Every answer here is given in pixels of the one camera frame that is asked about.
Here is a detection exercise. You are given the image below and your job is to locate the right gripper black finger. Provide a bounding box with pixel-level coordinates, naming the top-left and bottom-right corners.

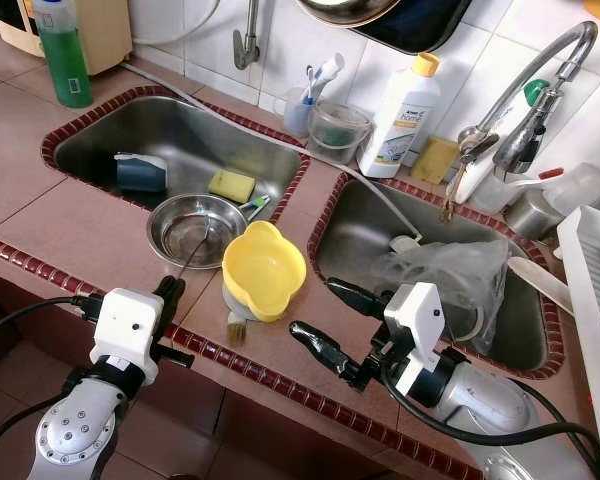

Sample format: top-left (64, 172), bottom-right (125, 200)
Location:
top-left (325, 277), bottom-right (391, 321)
top-left (290, 320), bottom-right (369, 393)

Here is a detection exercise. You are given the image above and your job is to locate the round steel bowl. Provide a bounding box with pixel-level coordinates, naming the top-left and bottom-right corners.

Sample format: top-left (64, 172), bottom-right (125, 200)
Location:
top-left (146, 193), bottom-right (251, 269)

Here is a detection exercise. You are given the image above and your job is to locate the yellow plastic bowl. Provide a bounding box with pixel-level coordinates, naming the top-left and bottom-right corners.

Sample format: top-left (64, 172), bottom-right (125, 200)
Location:
top-left (221, 220), bottom-right (308, 323)

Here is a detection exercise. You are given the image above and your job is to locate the steel kitchen faucet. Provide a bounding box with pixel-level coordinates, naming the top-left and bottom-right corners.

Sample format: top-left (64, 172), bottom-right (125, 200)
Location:
top-left (455, 20), bottom-right (599, 176)

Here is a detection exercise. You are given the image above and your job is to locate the steel sink basin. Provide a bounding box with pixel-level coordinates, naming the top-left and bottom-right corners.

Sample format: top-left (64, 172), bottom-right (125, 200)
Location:
top-left (52, 95), bottom-right (303, 216)
top-left (315, 180), bottom-right (556, 373)

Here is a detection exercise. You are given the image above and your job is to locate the clear plastic bag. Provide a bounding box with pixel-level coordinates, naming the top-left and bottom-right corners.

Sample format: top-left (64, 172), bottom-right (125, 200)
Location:
top-left (370, 238), bottom-right (511, 356)

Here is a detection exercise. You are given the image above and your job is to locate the blue white container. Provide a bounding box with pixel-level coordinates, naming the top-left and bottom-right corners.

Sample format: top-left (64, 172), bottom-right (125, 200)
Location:
top-left (113, 152), bottom-right (169, 194)

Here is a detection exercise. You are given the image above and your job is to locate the green white toothbrush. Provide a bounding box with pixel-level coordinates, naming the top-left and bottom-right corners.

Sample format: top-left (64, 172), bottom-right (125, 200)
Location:
top-left (240, 193), bottom-right (273, 216)

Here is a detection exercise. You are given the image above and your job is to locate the yellow green dish sponge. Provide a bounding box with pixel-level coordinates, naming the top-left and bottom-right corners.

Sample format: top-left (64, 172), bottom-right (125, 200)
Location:
top-left (207, 168), bottom-right (258, 203)

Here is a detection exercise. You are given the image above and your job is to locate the dark yellow sponge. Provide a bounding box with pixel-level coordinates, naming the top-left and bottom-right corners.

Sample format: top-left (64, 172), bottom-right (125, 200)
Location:
top-left (412, 135), bottom-right (461, 186)

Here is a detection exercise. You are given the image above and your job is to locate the white dish rack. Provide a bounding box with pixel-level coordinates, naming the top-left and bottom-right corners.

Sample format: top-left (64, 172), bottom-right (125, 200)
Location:
top-left (555, 205), bottom-right (600, 480)

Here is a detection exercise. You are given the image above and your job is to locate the clear plastic bucket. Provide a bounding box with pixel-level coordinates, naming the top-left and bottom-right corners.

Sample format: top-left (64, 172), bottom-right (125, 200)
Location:
top-left (308, 100), bottom-right (373, 166)

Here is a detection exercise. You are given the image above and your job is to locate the beige rice paddle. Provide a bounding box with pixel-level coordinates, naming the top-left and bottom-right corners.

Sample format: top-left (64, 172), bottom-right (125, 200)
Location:
top-left (507, 255), bottom-right (576, 316)

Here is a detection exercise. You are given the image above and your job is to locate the white detergent bottle yellow cap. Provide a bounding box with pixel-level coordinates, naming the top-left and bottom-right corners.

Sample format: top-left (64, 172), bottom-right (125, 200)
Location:
top-left (358, 52), bottom-right (443, 179)

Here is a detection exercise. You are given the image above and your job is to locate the clear toothbrush cup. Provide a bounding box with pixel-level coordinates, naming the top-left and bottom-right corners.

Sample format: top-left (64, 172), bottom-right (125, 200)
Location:
top-left (280, 88), bottom-right (316, 139)

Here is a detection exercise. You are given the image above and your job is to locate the steel cup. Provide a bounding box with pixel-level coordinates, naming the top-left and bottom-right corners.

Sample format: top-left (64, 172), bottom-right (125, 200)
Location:
top-left (500, 190), bottom-right (556, 241)

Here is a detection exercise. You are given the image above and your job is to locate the clear plastic jug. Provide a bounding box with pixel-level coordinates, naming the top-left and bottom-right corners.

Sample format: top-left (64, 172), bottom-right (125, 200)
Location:
top-left (545, 162), bottom-right (600, 216)

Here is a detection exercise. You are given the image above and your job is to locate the blue toothbrush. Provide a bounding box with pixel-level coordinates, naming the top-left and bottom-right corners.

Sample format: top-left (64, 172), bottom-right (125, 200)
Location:
top-left (305, 65), bottom-right (321, 106)

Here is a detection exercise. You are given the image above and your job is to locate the white toothpaste tube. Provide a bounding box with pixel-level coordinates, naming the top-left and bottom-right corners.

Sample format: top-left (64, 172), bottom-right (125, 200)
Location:
top-left (315, 52), bottom-right (346, 96)

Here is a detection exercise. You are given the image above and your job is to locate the white red-tipped utensil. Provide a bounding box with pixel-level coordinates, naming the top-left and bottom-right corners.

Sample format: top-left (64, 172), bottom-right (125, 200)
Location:
top-left (500, 168), bottom-right (563, 191)

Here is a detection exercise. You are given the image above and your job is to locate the green dish soap bottle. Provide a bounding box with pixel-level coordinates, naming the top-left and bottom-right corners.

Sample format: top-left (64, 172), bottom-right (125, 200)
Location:
top-left (30, 0), bottom-right (94, 109)

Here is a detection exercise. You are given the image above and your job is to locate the beige countertop appliance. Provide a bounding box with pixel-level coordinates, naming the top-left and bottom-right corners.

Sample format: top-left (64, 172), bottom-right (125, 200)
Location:
top-left (0, 0), bottom-right (133, 76)

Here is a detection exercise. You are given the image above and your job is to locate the black frying pan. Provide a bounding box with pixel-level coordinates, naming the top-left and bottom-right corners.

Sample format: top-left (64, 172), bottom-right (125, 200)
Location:
top-left (355, 0), bottom-right (473, 56)

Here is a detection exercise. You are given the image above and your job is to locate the hanging steel wok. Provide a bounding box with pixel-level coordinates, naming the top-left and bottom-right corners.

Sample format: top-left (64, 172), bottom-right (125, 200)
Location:
top-left (295, 0), bottom-right (401, 28)

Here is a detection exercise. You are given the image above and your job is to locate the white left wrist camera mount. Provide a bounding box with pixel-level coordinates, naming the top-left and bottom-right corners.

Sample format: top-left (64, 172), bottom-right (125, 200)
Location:
top-left (88, 288), bottom-right (168, 386)

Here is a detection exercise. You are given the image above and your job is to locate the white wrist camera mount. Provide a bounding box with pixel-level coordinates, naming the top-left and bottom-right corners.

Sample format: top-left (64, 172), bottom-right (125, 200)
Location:
top-left (88, 288), bottom-right (168, 386)
top-left (383, 282), bottom-right (444, 398)

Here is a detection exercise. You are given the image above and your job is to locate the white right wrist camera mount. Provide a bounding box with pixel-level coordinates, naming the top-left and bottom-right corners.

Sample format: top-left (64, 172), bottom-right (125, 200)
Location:
top-left (383, 282), bottom-right (444, 398)

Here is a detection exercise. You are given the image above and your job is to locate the brown cord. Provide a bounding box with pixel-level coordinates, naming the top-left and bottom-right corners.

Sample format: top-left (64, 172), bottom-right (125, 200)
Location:
top-left (440, 165), bottom-right (466, 223)

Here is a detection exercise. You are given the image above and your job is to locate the steel wall tap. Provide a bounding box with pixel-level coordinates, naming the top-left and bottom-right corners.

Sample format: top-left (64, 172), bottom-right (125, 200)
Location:
top-left (232, 0), bottom-right (263, 71)

